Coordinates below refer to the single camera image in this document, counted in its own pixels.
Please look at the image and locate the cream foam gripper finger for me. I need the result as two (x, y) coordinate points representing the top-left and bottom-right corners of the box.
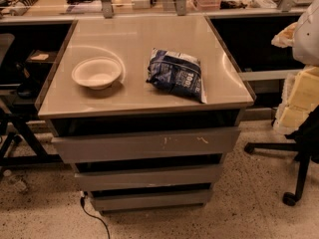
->
(273, 66), (319, 134)

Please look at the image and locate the grey top drawer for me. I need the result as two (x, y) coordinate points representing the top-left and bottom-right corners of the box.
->
(52, 126), (240, 163)

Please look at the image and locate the grey drawer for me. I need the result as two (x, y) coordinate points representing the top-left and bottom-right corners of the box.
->
(91, 189), (212, 211)
(52, 126), (240, 163)
(75, 164), (222, 191)

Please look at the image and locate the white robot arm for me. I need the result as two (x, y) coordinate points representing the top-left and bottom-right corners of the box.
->
(271, 0), (319, 134)

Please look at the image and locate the grey bottom drawer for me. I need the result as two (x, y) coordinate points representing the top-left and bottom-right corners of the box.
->
(91, 189), (212, 211)

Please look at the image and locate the grey drawer cabinet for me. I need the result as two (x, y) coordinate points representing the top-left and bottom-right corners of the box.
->
(39, 16), (254, 200)

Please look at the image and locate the grey middle drawer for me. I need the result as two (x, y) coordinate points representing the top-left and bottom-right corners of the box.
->
(75, 164), (222, 191)

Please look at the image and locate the blue chip bag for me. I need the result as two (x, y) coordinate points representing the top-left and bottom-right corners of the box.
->
(147, 48), (206, 104)

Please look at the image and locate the white paper bowl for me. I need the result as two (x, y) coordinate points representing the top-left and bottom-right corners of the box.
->
(72, 57), (123, 90)

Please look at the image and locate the black stand left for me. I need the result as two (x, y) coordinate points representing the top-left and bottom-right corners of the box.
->
(0, 33), (63, 181)

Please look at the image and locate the black power cable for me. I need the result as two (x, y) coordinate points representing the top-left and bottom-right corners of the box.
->
(79, 195), (112, 239)

